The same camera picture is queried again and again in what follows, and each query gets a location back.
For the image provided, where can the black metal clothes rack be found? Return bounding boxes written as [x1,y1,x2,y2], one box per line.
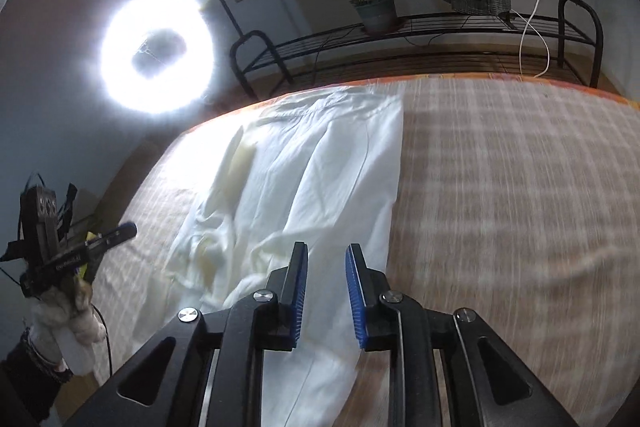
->
[167,0,603,100]

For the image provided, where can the potted plant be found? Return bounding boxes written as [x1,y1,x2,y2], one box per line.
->
[347,0,401,35]

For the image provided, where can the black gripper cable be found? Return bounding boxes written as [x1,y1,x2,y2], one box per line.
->
[89,303,115,385]

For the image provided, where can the ring light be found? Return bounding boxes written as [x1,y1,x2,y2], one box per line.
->
[94,0,218,115]

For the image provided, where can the white long-sleeved shirt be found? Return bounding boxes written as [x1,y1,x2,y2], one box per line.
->
[165,84,405,427]

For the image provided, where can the person's left hand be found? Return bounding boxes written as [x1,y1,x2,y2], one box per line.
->
[62,279,107,343]

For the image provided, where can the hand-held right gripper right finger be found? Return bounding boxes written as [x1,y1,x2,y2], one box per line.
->
[345,243,581,427]

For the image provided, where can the white lamp cable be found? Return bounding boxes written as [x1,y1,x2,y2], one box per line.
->
[519,0,553,80]

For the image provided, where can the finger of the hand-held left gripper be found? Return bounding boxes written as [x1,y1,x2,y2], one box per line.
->
[86,221,139,256]

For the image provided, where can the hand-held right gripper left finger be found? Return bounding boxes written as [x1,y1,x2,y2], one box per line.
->
[62,242,309,427]

